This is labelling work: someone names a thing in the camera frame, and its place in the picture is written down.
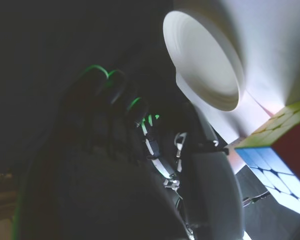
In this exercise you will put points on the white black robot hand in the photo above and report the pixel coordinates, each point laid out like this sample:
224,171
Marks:
110,190

